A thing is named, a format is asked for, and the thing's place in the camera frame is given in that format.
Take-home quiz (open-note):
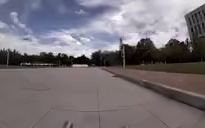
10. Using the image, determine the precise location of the low white block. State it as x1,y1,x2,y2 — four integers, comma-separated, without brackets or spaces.
71,63,90,69

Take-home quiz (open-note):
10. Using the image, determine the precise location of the pale lamp pole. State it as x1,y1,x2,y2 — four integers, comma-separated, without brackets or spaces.
119,37,127,69

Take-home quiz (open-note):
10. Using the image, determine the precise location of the grey concrete slab plaza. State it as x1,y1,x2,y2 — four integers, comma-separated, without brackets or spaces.
0,66,205,128

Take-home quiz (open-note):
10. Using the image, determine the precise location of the row of trees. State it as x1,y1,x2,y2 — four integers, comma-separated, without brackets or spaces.
0,37,205,66

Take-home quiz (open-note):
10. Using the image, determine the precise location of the robot's own part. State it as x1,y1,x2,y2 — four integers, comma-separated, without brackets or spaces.
65,120,74,128

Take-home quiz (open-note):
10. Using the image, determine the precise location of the raised paved platform with kerb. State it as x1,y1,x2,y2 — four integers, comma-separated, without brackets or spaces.
100,66,205,114

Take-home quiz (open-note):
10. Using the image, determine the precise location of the grass strip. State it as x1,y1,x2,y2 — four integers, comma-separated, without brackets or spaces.
126,61,205,76

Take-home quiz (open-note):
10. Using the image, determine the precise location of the grey multi-storey building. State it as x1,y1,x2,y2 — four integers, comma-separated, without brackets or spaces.
184,0,205,42

